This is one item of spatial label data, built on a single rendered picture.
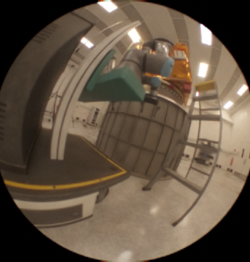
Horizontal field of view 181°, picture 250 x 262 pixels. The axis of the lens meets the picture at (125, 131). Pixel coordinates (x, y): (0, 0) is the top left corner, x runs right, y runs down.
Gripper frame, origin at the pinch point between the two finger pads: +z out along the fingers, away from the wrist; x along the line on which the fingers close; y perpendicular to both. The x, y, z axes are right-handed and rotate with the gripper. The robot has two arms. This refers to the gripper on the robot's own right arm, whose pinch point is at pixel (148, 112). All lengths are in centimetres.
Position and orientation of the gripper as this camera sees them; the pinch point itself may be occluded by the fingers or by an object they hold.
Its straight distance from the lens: 72.6
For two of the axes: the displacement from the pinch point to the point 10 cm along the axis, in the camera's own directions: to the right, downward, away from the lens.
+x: 7.8, 4.0, -4.8
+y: -5.9, 2.2, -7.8
